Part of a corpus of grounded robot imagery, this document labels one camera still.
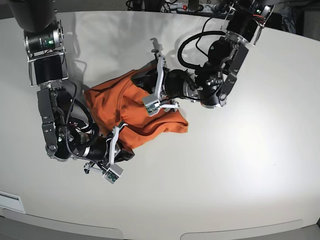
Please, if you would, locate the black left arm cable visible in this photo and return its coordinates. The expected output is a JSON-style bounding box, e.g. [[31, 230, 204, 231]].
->
[[177, 14, 231, 73]]

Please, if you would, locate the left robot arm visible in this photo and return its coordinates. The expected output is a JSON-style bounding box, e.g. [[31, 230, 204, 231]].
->
[[131, 0, 276, 114]]

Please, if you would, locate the white label plate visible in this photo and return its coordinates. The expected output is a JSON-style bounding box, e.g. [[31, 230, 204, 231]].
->
[[0, 191, 26, 214]]

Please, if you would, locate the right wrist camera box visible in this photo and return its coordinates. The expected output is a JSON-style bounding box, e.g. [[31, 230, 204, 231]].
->
[[102, 164, 124, 184]]

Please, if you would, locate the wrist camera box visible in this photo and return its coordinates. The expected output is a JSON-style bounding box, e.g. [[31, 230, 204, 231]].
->
[[102, 164, 124, 184], [142, 94, 160, 117]]

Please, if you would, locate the white power strip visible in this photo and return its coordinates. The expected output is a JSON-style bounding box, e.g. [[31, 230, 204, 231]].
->
[[160, 0, 229, 17]]

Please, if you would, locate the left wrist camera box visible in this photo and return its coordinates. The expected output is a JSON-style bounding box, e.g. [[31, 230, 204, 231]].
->
[[142, 94, 160, 117]]

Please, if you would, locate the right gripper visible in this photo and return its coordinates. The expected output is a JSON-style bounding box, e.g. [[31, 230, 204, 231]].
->
[[84, 136, 135, 167]]

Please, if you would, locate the orange T-shirt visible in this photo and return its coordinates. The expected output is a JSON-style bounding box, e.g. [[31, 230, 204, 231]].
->
[[83, 64, 189, 149]]

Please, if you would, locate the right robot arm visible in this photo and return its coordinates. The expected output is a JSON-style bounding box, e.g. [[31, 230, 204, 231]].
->
[[8, 0, 134, 168]]

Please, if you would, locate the black equipment box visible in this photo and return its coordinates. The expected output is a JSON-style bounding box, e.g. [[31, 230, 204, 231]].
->
[[265, 12, 283, 31]]

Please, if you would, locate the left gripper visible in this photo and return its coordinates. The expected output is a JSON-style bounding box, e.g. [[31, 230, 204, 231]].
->
[[131, 68, 195, 100]]

